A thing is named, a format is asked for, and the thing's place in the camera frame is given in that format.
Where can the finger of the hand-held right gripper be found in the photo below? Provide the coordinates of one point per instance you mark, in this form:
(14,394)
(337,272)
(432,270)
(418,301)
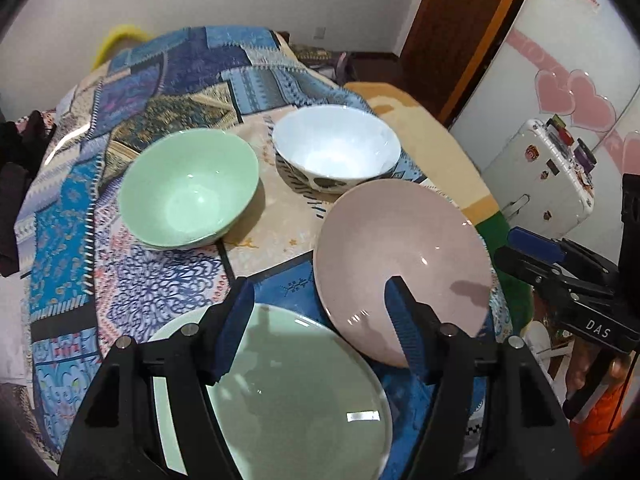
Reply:
(530,240)
(525,267)

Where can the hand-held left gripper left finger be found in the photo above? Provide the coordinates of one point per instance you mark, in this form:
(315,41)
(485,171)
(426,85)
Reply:
(232,335)

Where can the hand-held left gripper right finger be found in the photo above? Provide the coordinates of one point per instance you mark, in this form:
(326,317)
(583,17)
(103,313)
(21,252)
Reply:
(405,330)

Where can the pink bowl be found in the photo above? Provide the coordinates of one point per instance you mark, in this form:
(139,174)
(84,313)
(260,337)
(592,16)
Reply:
(400,240)

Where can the green plate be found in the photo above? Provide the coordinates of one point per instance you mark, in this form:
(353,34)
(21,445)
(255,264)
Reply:
(300,400)

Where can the green bowl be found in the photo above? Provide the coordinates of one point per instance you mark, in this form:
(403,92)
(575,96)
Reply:
(190,185)

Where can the white patterned bowl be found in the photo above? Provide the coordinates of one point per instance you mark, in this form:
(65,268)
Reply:
(335,145)

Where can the white suitcase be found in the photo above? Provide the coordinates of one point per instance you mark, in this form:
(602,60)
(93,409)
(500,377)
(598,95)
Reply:
(535,185)

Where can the orange clothing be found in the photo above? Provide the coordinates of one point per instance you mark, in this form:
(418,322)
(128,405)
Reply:
(600,430)

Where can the blue patchwork blanket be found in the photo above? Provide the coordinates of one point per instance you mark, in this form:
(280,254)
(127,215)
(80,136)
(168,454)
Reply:
(65,240)

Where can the white heart print sliding door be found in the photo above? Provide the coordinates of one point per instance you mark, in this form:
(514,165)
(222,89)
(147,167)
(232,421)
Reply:
(575,35)

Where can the brown wooden door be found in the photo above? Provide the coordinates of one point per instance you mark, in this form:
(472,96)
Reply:
(450,10)

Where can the pile of black clothes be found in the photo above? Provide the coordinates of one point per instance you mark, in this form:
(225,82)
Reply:
(12,200)

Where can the dark patterned cloth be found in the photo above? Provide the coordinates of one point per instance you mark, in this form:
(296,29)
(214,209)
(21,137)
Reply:
(320,60)

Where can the white wall socket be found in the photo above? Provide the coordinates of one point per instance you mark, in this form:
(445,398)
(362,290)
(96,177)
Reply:
(320,33)

